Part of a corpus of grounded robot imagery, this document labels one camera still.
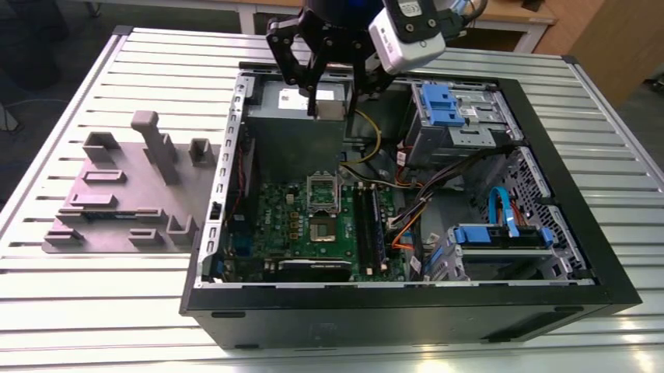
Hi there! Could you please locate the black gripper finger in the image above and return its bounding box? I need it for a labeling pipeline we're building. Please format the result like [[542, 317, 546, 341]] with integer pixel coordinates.
[[265, 8, 334, 118], [344, 33, 400, 114]]

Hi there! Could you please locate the CPU silver top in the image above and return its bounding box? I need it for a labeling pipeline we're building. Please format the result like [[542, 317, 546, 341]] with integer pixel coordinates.
[[316, 99, 348, 122]]

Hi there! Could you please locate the CPU socket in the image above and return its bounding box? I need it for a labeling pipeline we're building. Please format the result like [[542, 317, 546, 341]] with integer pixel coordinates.
[[308, 214, 342, 245]]

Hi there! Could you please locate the blue disk carrier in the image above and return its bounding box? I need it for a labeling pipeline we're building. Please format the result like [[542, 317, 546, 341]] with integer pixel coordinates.
[[452, 225, 555, 250], [421, 83, 467, 128]]

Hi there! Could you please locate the grey power supply unit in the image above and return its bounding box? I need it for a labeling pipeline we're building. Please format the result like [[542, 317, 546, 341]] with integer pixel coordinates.
[[242, 79, 350, 186]]

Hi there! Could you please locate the grey metal drive cage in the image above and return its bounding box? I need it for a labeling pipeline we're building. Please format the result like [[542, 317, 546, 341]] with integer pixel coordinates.
[[403, 82, 524, 169]]

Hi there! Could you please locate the black RAM slot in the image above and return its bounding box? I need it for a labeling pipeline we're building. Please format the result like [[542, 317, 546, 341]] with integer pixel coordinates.
[[356, 184, 376, 275], [361, 184, 384, 275]]

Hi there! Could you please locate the green motherboard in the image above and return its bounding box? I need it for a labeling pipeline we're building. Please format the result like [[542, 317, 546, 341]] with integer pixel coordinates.
[[222, 180, 412, 284]]

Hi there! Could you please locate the wooden cabinet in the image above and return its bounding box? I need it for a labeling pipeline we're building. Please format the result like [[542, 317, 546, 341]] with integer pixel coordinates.
[[534, 0, 664, 108]]

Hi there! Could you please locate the grey parts rack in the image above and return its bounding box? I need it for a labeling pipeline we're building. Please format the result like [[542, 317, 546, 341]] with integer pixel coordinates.
[[41, 110, 226, 256]]

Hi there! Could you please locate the black graphics card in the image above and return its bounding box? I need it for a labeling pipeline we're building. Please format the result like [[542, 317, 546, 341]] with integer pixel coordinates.
[[262, 258, 356, 284]]

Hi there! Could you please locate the grey metal disk bay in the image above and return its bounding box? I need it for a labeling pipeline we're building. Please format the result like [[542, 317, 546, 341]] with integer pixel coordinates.
[[423, 223, 596, 283]]

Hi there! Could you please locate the black PC case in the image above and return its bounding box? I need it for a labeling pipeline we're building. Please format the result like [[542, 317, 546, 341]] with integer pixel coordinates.
[[179, 60, 644, 350]]

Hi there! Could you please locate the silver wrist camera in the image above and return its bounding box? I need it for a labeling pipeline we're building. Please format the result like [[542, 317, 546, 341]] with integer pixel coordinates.
[[367, 0, 448, 75]]

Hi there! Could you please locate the yellow power wire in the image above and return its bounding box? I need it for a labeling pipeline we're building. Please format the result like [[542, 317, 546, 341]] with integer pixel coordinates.
[[340, 110, 384, 169]]

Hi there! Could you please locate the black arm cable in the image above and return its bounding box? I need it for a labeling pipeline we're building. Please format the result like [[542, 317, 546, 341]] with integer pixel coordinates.
[[440, 0, 491, 40]]

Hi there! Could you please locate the red orange wire bundle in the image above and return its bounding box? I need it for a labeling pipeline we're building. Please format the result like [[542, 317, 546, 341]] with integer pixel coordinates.
[[393, 166, 420, 190]]

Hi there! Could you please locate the wooden desk white frame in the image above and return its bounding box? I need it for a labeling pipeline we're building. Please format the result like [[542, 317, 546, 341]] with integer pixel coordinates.
[[82, 0, 560, 54]]

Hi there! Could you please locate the thin red wire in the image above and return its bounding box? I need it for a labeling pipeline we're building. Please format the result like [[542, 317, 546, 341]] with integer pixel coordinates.
[[234, 149, 246, 214]]

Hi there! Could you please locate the blue data cable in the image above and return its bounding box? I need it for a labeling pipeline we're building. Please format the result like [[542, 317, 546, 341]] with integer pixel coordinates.
[[488, 186, 521, 239]]

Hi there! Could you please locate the blue floor cable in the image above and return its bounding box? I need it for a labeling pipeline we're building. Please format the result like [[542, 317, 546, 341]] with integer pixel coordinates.
[[0, 96, 73, 116]]

